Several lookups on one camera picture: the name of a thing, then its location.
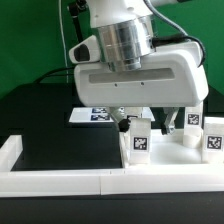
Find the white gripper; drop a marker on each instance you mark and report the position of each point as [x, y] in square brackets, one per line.
[170, 77]

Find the white square table top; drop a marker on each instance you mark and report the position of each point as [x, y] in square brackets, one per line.
[164, 150]

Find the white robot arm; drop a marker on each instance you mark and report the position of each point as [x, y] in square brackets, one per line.
[124, 64]

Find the white fiducial marker sheet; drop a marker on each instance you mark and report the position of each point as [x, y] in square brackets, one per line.
[89, 115]

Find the white U-shaped fence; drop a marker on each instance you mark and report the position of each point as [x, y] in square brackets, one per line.
[131, 180]

